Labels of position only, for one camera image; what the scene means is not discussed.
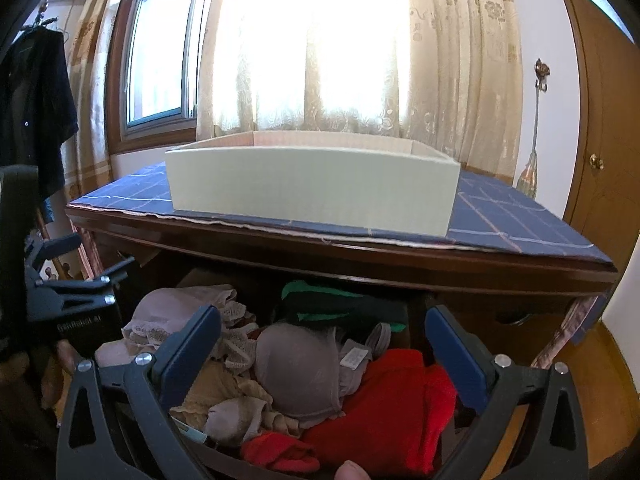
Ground blue tiled tabletop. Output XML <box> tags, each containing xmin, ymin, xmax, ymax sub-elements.
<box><xmin>67</xmin><ymin>160</ymin><xmax>615</xmax><ymax>265</ymax></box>

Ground green and black underwear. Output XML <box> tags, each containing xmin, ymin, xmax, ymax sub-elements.
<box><xmin>272</xmin><ymin>280</ymin><xmax>408</xmax><ymax>333</ymax></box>

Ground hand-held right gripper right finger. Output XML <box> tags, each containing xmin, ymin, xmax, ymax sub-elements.
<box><xmin>424</xmin><ymin>305</ymin><xmax>588</xmax><ymax>480</ymax></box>

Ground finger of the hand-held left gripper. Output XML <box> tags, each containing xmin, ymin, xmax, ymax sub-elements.
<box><xmin>24</xmin><ymin>232</ymin><xmax>83</xmax><ymax>271</ymax></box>
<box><xmin>30</xmin><ymin>257</ymin><xmax>137</xmax><ymax>311</ymax></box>

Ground person's left hand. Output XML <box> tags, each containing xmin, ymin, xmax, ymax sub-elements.
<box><xmin>10</xmin><ymin>340</ymin><xmax>81</xmax><ymax>411</ymax></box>

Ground person's right hand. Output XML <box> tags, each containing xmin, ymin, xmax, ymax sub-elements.
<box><xmin>334</xmin><ymin>461</ymin><xmax>371</xmax><ymax>480</ymax></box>

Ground dark hanging garment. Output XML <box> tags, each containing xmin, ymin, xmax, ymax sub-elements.
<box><xmin>0</xmin><ymin>25</ymin><xmax>80</xmax><ymax>201</ymax></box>

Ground dark wooden desk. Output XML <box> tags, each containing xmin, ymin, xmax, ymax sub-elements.
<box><xmin>65</xmin><ymin>200</ymin><xmax>621</xmax><ymax>371</ymax></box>

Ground pink patterned cloth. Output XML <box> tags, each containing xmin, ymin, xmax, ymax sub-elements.
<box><xmin>545</xmin><ymin>297</ymin><xmax>608</xmax><ymax>346</ymax></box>

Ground wooden side drawer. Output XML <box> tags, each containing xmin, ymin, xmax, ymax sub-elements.
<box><xmin>440</xmin><ymin>300</ymin><xmax>576</xmax><ymax>366</ymax></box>

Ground curtain tieback tassel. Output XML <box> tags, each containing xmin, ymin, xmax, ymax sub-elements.
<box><xmin>517</xmin><ymin>92</ymin><xmax>541</xmax><ymax>200</ymax></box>

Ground window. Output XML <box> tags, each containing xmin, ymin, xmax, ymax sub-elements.
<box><xmin>107</xmin><ymin>0</ymin><xmax>221</xmax><ymax>153</ymax></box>

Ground white cardboard box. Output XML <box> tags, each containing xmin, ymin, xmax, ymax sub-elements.
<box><xmin>165</xmin><ymin>131</ymin><xmax>462</xmax><ymax>237</ymax></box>

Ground bright red underwear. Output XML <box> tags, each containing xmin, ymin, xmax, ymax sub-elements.
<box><xmin>300</xmin><ymin>347</ymin><xmax>458</xmax><ymax>478</ymax></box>

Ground brown wooden door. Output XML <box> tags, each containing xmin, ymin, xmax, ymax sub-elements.
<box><xmin>557</xmin><ymin>0</ymin><xmax>640</xmax><ymax>271</ymax></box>

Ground pale pink lace bra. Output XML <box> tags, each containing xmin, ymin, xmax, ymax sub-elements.
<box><xmin>95</xmin><ymin>284</ymin><xmax>261</xmax><ymax>368</ymax></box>

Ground pink striped cloth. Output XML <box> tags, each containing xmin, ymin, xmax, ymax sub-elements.
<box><xmin>75</xmin><ymin>227</ymin><xmax>106</xmax><ymax>281</ymax></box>

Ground grey bra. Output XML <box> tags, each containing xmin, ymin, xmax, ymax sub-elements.
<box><xmin>204</xmin><ymin>322</ymin><xmax>393</xmax><ymax>447</ymax></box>

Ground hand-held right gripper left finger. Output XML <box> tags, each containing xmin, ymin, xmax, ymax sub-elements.
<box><xmin>56</xmin><ymin>304</ymin><xmax>223</xmax><ymax>480</ymax></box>

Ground orange patterned curtain panel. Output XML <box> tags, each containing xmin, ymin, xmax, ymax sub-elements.
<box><xmin>65</xmin><ymin>0</ymin><xmax>126</xmax><ymax>201</ymax></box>

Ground cream patterned curtain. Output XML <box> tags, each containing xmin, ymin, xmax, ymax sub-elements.
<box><xmin>197</xmin><ymin>0</ymin><xmax>525</xmax><ymax>186</ymax></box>

